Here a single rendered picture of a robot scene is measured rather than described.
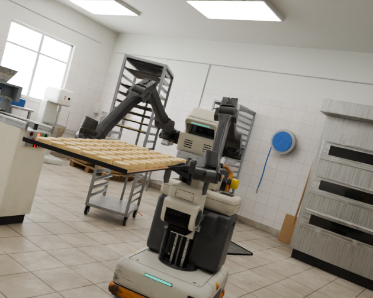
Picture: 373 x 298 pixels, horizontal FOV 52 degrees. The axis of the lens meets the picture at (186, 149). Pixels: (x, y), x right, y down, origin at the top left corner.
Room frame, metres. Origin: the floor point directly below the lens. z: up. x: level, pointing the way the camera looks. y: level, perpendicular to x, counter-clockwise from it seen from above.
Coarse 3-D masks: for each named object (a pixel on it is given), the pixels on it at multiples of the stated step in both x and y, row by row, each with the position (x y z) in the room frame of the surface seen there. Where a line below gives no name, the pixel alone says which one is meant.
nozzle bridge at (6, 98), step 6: (0, 84) 3.75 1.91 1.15; (6, 84) 3.71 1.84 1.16; (12, 84) 3.78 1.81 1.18; (6, 90) 3.83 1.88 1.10; (12, 90) 3.88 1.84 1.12; (18, 90) 3.86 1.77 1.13; (0, 96) 3.73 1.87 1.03; (6, 96) 3.79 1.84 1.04; (12, 96) 3.88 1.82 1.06; (18, 96) 3.87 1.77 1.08; (0, 102) 3.95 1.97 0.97; (6, 102) 3.92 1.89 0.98; (6, 108) 3.91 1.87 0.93
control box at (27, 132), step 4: (28, 132) 3.17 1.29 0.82; (36, 132) 3.25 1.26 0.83; (40, 132) 3.29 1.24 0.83; (44, 132) 3.33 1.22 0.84; (24, 136) 3.17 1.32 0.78; (28, 136) 3.18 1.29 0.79; (32, 136) 3.22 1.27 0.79; (36, 136) 3.26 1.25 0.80; (40, 136) 3.30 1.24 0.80; (48, 136) 3.38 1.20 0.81; (24, 144) 3.17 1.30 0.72; (28, 144) 3.20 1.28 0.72; (32, 144) 3.24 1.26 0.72
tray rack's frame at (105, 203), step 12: (144, 60) 4.16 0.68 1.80; (168, 72) 4.46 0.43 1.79; (132, 84) 4.79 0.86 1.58; (168, 96) 4.76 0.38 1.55; (156, 132) 4.75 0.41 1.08; (108, 180) 4.79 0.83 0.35; (144, 180) 4.75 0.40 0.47; (96, 204) 4.22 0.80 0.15; (108, 204) 4.39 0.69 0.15; (120, 204) 4.55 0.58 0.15; (132, 204) 4.73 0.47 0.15
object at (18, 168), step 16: (0, 128) 3.23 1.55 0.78; (16, 128) 3.16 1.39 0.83; (32, 128) 3.40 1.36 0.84; (0, 144) 3.21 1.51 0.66; (16, 144) 3.14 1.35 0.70; (0, 160) 3.19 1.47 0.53; (16, 160) 3.16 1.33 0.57; (32, 160) 3.32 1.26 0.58; (0, 176) 3.17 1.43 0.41; (16, 176) 3.20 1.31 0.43; (32, 176) 3.36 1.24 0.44; (0, 192) 3.15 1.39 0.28; (16, 192) 3.24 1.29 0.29; (32, 192) 3.40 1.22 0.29; (0, 208) 3.14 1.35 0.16; (16, 208) 3.28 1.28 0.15; (0, 224) 3.21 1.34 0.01
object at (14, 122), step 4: (0, 116) 3.26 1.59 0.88; (4, 116) 3.23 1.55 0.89; (8, 116) 3.22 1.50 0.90; (0, 120) 3.25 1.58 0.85; (4, 120) 3.23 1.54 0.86; (8, 120) 3.21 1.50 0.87; (12, 120) 3.19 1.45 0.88; (16, 120) 3.18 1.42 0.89; (20, 120) 3.16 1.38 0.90; (12, 124) 3.19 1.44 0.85; (16, 124) 3.17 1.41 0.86; (20, 124) 3.15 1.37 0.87; (24, 124) 3.14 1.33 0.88; (28, 124) 3.15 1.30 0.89; (24, 128) 3.13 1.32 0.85
